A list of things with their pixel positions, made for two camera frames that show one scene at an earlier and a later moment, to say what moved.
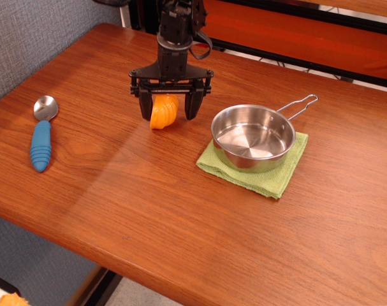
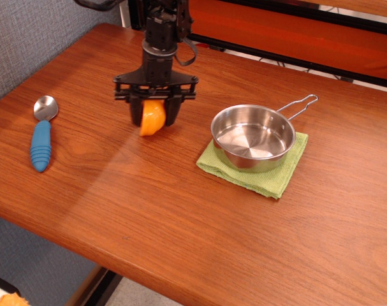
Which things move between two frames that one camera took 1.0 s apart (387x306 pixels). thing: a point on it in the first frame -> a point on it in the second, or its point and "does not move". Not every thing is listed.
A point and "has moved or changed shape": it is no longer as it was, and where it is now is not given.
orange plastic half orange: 164,111 has moved or changed shape
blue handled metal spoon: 45,108 does not move
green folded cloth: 270,183 does not move
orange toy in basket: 12,299 does not move
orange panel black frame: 354,39 does not move
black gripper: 172,74 -> 155,78
